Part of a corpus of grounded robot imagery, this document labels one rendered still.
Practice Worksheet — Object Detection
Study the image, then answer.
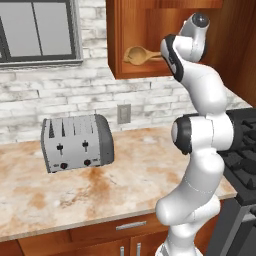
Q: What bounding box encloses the open wooden wall cabinet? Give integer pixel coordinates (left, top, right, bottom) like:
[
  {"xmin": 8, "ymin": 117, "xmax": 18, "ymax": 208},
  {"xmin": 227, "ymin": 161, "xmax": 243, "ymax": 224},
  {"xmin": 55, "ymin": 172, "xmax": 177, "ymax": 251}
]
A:
[{"xmin": 105, "ymin": 0, "xmax": 256, "ymax": 108}]

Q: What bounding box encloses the silver four-slot toaster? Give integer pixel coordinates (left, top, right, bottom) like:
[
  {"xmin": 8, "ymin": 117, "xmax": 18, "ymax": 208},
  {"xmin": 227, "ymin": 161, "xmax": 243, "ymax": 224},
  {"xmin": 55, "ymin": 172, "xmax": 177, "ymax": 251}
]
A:
[{"xmin": 40, "ymin": 113, "xmax": 115, "ymax": 174}]

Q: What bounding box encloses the black gas stove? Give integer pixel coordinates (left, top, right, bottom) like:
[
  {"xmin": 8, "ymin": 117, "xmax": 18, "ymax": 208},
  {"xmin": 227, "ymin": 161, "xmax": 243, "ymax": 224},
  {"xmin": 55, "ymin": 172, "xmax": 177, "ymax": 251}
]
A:
[{"xmin": 203, "ymin": 107, "xmax": 256, "ymax": 256}]

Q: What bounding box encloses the wooden base cabinet door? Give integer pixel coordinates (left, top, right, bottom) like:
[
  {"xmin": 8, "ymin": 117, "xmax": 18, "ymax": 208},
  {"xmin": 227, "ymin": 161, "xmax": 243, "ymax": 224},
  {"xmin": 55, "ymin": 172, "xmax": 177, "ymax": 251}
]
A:
[
  {"xmin": 129, "ymin": 230, "xmax": 170, "ymax": 256},
  {"xmin": 49, "ymin": 237, "xmax": 131, "ymax": 256}
]

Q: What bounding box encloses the wooden spoon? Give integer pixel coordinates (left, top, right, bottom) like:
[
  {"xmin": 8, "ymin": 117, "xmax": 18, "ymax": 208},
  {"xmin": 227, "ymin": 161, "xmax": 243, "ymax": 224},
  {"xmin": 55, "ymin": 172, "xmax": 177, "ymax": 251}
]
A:
[{"xmin": 123, "ymin": 45, "xmax": 164, "ymax": 66}]

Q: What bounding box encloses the grey wall outlet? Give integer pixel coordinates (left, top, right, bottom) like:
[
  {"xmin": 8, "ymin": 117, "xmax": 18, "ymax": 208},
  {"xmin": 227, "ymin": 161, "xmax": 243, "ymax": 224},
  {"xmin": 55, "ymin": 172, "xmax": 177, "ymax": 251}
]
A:
[{"xmin": 116, "ymin": 103, "xmax": 132, "ymax": 125}]

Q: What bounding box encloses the silver drawer handle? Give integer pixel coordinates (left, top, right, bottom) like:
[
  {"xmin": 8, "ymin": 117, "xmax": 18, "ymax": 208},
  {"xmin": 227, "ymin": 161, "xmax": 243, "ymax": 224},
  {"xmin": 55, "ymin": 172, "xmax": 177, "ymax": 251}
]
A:
[{"xmin": 115, "ymin": 220, "xmax": 148, "ymax": 232}]

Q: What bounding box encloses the wooden drawer front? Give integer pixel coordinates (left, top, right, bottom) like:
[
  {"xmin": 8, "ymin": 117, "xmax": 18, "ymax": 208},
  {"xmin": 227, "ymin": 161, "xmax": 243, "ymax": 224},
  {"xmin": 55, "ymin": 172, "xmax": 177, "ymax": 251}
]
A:
[{"xmin": 69, "ymin": 213, "xmax": 169, "ymax": 243}]

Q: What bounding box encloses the grey framed window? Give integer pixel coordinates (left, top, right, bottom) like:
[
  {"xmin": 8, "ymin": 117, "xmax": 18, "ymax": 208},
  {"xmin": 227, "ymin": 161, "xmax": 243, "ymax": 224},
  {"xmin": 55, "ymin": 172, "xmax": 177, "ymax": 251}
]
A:
[{"xmin": 0, "ymin": 0, "xmax": 84, "ymax": 69}]

